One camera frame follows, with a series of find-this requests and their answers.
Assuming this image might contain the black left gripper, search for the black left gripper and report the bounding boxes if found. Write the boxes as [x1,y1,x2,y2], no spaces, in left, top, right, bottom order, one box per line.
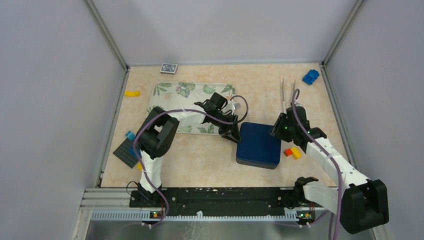
[211,110,242,144]

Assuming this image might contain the dark blue box lid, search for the dark blue box lid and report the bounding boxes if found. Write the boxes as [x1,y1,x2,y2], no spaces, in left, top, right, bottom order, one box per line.
[235,122,282,162]

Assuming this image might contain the silver metal tongs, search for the silver metal tongs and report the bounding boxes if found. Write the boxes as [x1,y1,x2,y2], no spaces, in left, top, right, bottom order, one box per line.
[280,78,296,113]

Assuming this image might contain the blue chocolate box with insert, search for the blue chocolate box with insert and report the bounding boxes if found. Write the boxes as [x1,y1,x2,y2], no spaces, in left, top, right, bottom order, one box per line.
[236,158,280,170]

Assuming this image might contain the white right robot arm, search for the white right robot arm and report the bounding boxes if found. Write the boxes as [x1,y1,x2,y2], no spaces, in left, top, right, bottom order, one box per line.
[270,106,390,234]

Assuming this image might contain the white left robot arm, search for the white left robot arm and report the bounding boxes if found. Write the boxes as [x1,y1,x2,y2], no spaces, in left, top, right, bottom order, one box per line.
[132,93,247,207]

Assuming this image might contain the orange toy brick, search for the orange toy brick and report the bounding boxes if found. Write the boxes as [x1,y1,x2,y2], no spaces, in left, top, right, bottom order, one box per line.
[283,148,293,157]

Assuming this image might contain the yellow toy brick right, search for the yellow toy brick right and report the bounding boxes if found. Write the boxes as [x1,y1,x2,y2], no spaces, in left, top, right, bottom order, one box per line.
[290,147,302,160]

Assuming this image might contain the white leaf-print tray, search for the white leaf-print tray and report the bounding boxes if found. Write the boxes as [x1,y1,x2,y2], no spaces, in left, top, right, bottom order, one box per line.
[147,82,236,135]

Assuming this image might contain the playing card deck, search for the playing card deck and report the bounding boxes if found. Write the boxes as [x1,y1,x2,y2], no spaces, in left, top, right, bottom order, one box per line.
[160,63,178,75]

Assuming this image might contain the yellow toy brick front-left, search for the yellow toy brick front-left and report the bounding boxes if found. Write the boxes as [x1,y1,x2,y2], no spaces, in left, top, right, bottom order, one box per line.
[135,162,143,171]

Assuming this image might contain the light blue toy brick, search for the light blue toy brick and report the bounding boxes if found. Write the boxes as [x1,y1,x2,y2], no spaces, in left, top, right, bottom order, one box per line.
[125,131,136,141]

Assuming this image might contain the grey building baseplate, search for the grey building baseplate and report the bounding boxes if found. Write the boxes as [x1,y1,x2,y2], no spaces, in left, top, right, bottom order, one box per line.
[112,138,139,169]

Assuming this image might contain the yellow toy brick back-left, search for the yellow toy brick back-left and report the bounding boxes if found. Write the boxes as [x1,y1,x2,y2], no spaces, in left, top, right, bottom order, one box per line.
[124,90,140,97]

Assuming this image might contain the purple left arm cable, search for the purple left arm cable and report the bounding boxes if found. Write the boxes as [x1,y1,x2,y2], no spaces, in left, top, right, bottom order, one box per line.
[132,95,249,229]

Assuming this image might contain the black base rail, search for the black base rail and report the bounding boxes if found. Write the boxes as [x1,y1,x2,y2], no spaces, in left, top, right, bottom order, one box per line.
[129,187,317,217]

